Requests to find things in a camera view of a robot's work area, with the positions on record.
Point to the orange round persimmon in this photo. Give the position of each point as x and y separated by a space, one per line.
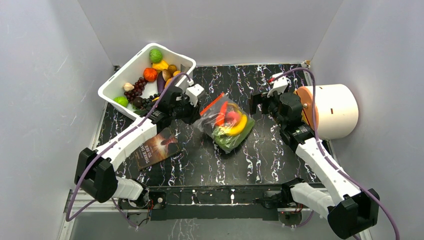
150 74

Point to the round cylinder with coloured lid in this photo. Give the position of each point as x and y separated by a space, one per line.
336 111

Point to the red grape bunch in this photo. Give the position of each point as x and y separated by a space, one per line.
139 87

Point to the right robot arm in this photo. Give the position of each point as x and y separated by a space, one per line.
348 209

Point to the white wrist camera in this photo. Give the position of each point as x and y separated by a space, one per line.
194 91
278 83

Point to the dark book with orange cover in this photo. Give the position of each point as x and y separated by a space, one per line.
157 149

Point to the white plastic bin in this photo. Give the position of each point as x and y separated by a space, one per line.
133 70

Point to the yellow banana bunch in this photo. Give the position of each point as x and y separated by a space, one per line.
234 130

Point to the clear zip top bag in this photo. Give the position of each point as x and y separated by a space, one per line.
208 115

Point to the white garlic bulb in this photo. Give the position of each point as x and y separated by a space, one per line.
127 87

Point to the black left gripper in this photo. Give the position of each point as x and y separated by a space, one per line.
194 111

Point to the red carrot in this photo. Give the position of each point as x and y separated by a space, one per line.
220 118

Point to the green leafy vegetable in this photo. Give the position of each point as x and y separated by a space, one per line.
228 143

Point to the black base bar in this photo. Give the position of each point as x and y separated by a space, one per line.
251 201

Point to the dark brown round fruit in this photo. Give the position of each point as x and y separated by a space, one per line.
138 102

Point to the small green round fruit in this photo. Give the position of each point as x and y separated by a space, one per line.
122 101

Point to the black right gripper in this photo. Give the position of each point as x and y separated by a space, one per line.
263 101

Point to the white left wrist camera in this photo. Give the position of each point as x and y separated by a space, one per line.
194 91

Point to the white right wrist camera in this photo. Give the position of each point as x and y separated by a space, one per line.
278 83

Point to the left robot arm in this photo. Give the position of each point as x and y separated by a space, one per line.
96 169

